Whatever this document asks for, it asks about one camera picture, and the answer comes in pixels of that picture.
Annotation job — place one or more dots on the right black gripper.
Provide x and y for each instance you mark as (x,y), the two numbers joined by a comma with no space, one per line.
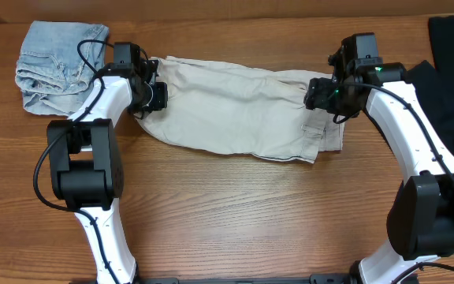
(317,99)

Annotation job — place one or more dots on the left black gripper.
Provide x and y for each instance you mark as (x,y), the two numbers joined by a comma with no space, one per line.
(161,99)

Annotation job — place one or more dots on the beige khaki shorts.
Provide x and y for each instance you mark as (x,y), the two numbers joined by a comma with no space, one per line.
(227,109)

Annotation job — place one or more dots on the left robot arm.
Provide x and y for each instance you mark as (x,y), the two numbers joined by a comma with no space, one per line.
(86,170)

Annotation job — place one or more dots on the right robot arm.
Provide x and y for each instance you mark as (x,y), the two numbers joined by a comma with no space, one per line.
(420,224)

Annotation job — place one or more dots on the folded light blue jeans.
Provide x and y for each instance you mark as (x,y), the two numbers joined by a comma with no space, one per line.
(56,63)

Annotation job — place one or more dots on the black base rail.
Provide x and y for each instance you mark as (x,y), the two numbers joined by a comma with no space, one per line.
(243,281)

